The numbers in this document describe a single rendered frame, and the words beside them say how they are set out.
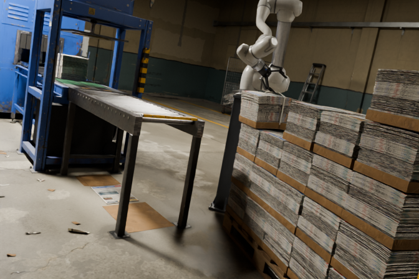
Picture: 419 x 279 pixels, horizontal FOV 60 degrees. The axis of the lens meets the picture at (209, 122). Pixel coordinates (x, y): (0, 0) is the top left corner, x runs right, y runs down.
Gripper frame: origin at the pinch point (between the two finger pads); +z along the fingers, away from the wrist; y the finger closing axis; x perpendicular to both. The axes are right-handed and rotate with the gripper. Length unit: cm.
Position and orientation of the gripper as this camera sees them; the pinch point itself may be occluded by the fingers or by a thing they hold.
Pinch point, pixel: (279, 84)
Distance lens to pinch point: 269.0
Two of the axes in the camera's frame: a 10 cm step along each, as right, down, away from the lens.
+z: 7.3, 5.6, 3.8
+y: -5.9, 8.0, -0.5
